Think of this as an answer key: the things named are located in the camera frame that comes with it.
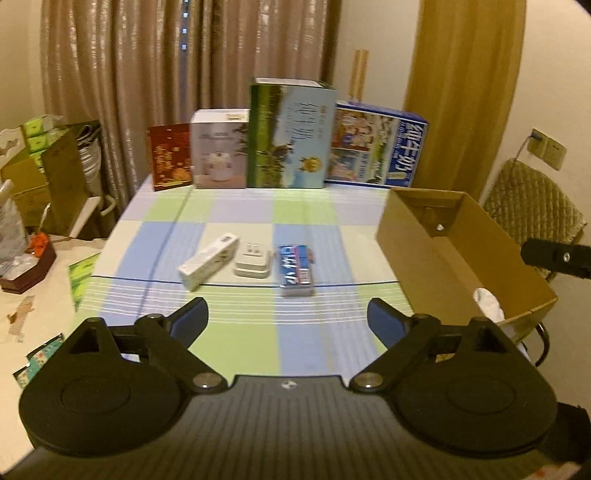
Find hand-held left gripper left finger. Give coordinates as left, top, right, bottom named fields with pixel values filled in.
left=39, top=296, right=228, bottom=394

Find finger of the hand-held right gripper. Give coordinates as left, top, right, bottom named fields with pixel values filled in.
left=521, top=237, right=591, bottom=280

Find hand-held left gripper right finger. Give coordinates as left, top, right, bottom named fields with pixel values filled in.
left=348, top=298, right=532, bottom=394

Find white green ointment box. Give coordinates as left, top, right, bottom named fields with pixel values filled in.
left=178, top=234, right=241, bottom=291

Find brown cardboard box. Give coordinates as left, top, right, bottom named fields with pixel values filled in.
left=375, top=187, right=558, bottom=344

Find white knitted cloth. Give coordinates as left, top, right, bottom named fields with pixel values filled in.
left=473, top=287, right=506, bottom=324

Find white power adapter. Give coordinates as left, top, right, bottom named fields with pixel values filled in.
left=233, top=241, right=273, bottom=279

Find blue card pack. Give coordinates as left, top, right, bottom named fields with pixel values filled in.
left=276, top=244, right=317, bottom=297

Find chair with quilted cover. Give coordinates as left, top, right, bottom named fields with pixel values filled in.
left=480, top=158, right=588, bottom=367

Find green flat packet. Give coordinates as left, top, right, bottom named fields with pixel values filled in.
left=68, top=253, right=100, bottom=311

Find checkered tablecloth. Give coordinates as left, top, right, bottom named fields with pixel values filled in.
left=69, top=182, right=532, bottom=384

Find white board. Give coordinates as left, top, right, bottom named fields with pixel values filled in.
left=69, top=196, right=116, bottom=241

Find pile of printed packets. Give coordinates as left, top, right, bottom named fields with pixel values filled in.
left=13, top=335, right=65, bottom=388

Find dark red tray box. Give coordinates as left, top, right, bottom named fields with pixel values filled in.
left=0, top=244, right=57, bottom=295

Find red gift box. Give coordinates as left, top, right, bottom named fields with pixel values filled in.
left=148, top=124, right=194, bottom=192

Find brown paper scraps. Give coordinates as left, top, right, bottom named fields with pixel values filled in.
left=7, top=295, right=37, bottom=342

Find white humidifier box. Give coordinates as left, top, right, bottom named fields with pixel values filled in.
left=190, top=109, right=251, bottom=189

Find blue milk carton box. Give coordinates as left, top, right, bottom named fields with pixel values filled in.
left=324, top=100, right=429, bottom=188

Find stack of metal basins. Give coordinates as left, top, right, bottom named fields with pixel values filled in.
left=78, top=134, right=105, bottom=199

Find large brown cardboard carton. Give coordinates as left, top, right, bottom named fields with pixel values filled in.
left=41, top=127, right=93, bottom=236

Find golden curtain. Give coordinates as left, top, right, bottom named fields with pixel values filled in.
left=404, top=0, right=527, bottom=195

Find white plastic bag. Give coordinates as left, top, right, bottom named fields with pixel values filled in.
left=0, top=180, right=27, bottom=278

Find green milk carton box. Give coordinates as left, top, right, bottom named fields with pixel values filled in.
left=247, top=78, right=338, bottom=189

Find small brown cardboard carton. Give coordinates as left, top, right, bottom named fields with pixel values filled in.
left=0, top=157, right=51, bottom=227

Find wooden sticks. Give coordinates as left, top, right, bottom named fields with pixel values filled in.
left=348, top=50, right=370, bottom=102

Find white carved chair back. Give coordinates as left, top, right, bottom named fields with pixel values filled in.
left=0, top=127, right=24, bottom=172

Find grey beige curtain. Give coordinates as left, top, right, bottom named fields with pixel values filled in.
left=39, top=0, right=342, bottom=217

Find beige wall socket plate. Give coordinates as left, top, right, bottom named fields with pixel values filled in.
left=545, top=138, right=568, bottom=171
left=527, top=128, right=549, bottom=158

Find grey charger cable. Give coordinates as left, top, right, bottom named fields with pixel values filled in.
left=512, top=131, right=539, bottom=162

